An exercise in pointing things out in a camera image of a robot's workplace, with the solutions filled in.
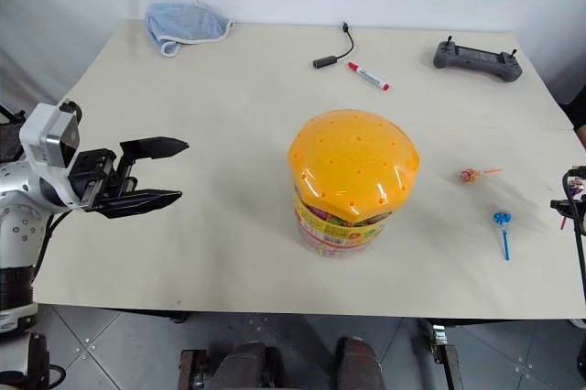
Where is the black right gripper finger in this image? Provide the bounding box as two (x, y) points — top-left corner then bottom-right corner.
(561, 166), (586, 194)
(549, 198), (586, 236)

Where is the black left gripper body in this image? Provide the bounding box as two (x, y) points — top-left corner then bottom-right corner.
(67, 147), (139, 212)

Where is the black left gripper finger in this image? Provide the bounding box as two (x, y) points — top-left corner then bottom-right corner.
(93, 189), (183, 220)
(116, 135), (190, 179)

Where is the purple lollipop with pink stick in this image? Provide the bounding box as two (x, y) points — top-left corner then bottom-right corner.
(559, 177), (586, 232)

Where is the yellow domed jar lid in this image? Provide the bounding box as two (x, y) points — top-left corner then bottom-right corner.
(287, 108), (422, 222)

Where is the clear plastic lollipop jar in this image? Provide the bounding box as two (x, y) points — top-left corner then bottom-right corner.
(292, 188), (396, 261)

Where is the person in dark clothing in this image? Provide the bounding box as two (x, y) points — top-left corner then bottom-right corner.
(559, 95), (586, 149)

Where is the blue lollipop with blue stick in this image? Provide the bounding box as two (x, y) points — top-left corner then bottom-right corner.
(492, 210), (515, 262)

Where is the red lollipop with orange stick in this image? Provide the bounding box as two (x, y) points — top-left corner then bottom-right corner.
(459, 167), (505, 185)

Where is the light blue towel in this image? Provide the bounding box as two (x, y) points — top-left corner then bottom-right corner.
(145, 0), (235, 59)

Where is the gray remote controller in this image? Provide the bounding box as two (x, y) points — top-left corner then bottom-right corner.
(432, 36), (524, 83)

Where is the black equipment on floor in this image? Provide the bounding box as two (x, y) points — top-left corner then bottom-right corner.
(0, 331), (52, 390)

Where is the red whiteboard marker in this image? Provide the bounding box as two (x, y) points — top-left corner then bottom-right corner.
(345, 60), (392, 92)

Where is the dark rounded brown shape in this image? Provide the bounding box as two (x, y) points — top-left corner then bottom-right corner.
(335, 336), (386, 390)

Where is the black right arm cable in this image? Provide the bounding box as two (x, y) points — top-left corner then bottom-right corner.
(570, 209), (586, 307)

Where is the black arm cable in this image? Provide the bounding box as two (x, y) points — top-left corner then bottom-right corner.
(27, 211), (70, 293)
(570, 209), (586, 307)

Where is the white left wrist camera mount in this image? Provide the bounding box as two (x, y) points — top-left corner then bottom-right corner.
(18, 101), (84, 181)

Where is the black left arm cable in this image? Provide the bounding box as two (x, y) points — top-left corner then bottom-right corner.
(27, 211), (70, 293)

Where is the black adapter cable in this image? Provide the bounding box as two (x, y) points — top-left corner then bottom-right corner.
(312, 21), (356, 70)

